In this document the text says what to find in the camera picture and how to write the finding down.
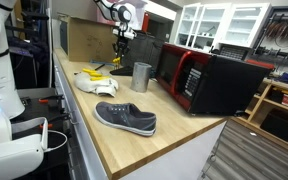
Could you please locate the dark grey fabric bin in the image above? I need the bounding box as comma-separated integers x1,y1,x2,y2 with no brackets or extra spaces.
119,29,165,72

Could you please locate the black equipment rack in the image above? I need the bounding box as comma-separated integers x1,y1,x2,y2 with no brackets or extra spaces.
3,0,53,89

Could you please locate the large cardboard box blue print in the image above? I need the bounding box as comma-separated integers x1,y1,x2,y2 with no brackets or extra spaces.
59,15,126,63

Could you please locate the black case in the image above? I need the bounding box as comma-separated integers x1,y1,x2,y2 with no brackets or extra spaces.
259,109,288,144

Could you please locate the black clamp orange tip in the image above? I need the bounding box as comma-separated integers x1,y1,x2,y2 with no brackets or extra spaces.
38,94,66,104
38,113,72,130

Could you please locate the black tool pegboard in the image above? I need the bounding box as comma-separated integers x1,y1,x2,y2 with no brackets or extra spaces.
252,5,288,69

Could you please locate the metal cylinder cup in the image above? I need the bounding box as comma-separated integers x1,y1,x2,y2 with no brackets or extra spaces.
130,61,153,94

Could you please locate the red vertical panel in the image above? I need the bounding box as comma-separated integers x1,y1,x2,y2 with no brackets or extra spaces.
141,12,150,34

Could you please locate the red and black microwave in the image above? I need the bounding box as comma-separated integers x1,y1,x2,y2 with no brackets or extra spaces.
154,42,273,117

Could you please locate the long yellow T-handle wrench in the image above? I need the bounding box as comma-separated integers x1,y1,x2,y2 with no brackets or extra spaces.
82,63,106,78

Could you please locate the black wedge wrench stand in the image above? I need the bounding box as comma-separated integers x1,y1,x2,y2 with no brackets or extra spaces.
108,65,134,77

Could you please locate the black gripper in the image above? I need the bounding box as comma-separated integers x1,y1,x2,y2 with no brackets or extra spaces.
113,37,131,65

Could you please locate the white crumpled towel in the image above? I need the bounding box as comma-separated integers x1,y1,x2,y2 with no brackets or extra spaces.
73,71,120,98

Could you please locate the grey canvas shoe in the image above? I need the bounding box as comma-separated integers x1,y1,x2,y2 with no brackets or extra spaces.
93,101,158,137

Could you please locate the white cable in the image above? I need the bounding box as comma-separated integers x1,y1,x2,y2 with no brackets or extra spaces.
43,129,69,153

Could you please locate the wooden shelf unit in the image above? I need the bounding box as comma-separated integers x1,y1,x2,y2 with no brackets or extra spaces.
232,78,288,153

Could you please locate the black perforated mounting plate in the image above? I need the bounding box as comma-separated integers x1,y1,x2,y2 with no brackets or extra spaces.
10,95,73,161

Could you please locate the white glass-door cabinet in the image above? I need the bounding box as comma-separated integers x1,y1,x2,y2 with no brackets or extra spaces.
174,2,272,52

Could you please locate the black perforated tray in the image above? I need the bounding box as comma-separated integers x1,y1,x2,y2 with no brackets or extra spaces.
218,44,252,62

